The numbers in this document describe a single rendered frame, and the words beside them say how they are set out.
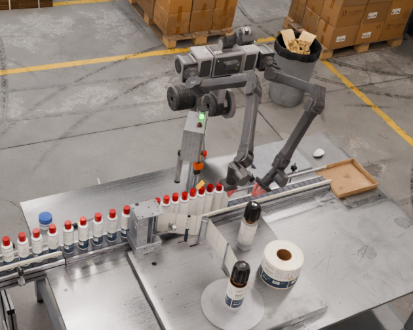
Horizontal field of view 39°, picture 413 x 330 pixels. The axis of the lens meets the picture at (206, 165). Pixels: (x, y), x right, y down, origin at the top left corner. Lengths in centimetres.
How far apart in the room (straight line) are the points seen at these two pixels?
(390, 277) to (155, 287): 127
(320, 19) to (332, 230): 378
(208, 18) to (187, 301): 420
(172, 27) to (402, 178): 281
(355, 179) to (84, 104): 272
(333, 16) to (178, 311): 447
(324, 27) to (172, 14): 169
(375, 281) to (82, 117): 309
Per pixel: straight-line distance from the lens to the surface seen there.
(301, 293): 305
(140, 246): 300
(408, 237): 363
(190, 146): 291
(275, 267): 292
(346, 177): 386
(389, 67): 707
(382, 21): 711
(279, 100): 584
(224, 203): 328
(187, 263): 304
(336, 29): 669
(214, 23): 665
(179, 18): 640
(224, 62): 342
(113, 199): 339
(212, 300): 290
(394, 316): 403
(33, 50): 636
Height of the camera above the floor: 320
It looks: 40 degrees down
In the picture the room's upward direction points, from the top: 9 degrees clockwise
